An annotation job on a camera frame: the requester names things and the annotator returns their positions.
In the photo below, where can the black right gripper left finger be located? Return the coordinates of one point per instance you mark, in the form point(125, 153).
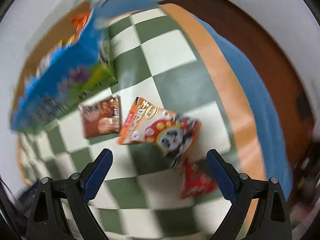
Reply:
point(47, 218)

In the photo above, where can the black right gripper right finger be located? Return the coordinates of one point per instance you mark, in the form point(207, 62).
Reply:
point(271, 219)

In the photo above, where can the red triangular snack packet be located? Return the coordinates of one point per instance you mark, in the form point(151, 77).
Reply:
point(194, 181)

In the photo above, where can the brown snack packet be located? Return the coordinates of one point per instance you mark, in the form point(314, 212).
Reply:
point(102, 117)

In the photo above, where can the orange panda sunflower seed bag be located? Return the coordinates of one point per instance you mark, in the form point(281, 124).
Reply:
point(173, 133)

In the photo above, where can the blue bed sheet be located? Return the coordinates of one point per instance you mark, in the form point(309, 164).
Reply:
point(269, 129)

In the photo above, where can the cardboard box blue print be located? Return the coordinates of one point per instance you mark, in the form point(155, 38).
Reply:
point(67, 75)

